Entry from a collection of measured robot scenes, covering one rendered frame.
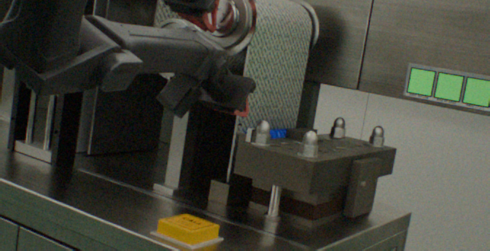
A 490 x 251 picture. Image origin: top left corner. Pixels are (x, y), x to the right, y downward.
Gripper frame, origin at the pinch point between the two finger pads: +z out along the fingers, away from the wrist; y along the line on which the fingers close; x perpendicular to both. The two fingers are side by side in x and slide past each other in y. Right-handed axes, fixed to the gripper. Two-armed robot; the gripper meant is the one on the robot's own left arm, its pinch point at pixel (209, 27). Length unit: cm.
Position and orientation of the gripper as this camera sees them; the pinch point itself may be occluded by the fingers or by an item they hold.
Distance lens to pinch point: 125.7
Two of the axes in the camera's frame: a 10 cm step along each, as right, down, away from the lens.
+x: 4.6, -7.7, 4.3
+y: 8.4, 2.4, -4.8
